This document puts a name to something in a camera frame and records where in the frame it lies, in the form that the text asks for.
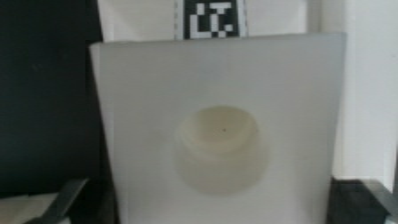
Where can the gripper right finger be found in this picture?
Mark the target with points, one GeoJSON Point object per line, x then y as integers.
{"type": "Point", "coordinates": [362, 203]}

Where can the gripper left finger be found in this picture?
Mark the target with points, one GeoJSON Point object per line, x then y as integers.
{"type": "Point", "coordinates": [78, 205]}

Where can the white lamp base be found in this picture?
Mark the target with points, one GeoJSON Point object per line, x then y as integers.
{"type": "Point", "coordinates": [218, 107]}

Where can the white frame wall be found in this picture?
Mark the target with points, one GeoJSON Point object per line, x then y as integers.
{"type": "Point", "coordinates": [364, 18]}

